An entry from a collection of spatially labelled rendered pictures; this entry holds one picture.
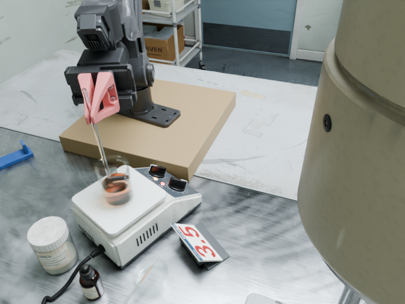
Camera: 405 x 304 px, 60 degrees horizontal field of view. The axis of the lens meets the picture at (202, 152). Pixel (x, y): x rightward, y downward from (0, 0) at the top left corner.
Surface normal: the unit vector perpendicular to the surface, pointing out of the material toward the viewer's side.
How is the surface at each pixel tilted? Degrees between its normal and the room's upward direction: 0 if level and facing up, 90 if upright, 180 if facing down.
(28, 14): 90
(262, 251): 0
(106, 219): 0
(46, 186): 0
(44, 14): 90
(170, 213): 90
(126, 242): 90
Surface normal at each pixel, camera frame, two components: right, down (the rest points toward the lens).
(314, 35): -0.36, 0.59
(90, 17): 0.00, -0.22
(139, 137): -0.03, -0.78
